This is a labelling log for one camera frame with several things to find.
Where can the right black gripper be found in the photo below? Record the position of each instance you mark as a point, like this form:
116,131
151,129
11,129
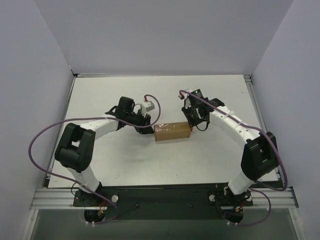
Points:
194,115

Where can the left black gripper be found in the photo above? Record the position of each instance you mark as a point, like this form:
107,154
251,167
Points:
143,122

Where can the brown cardboard express box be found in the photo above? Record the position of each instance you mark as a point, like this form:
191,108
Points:
172,131

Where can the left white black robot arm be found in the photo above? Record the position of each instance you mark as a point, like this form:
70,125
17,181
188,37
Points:
76,146

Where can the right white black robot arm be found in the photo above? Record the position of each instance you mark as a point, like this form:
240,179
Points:
260,154

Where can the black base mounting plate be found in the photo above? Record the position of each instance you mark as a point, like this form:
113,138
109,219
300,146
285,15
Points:
170,212

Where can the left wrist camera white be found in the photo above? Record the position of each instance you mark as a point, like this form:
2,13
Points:
147,106

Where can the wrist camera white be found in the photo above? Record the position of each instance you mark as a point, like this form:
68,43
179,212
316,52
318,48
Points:
183,94
147,106

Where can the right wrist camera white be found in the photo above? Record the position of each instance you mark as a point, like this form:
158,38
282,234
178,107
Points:
183,94

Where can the aluminium front rail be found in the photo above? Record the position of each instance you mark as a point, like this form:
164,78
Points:
183,197

